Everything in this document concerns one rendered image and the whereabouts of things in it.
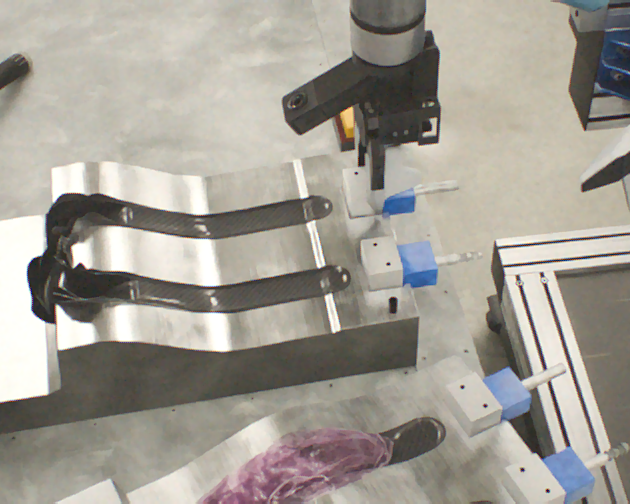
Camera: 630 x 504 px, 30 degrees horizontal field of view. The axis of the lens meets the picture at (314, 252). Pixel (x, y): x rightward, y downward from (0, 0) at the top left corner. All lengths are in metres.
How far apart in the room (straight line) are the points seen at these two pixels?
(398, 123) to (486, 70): 1.68
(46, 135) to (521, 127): 1.42
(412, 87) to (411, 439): 0.36
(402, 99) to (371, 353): 0.28
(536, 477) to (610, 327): 1.00
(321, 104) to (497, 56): 1.76
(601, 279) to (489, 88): 0.80
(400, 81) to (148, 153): 0.46
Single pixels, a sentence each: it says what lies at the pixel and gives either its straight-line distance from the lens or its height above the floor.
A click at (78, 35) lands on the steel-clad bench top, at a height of 0.80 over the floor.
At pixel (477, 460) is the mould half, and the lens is 1.17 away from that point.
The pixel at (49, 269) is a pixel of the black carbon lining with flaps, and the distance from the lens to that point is 1.33.
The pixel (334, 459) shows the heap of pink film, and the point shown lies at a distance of 1.11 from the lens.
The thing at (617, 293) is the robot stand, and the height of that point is 0.21.
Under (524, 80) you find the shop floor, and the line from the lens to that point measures 2.87.
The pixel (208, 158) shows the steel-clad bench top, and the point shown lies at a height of 0.80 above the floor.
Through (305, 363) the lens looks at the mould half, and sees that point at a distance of 1.25.
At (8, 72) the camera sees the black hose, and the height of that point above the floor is 0.83.
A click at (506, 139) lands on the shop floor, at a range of 2.71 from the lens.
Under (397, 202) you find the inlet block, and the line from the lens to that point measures 1.32.
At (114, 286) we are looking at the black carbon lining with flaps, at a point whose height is 0.92.
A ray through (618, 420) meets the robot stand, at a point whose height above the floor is 0.21.
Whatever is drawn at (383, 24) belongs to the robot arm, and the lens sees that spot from 1.12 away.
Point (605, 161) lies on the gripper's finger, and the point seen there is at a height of 1.45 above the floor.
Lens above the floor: 1.86
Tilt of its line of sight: 49 degrees down
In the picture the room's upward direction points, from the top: 3 degrees counter-clockwise
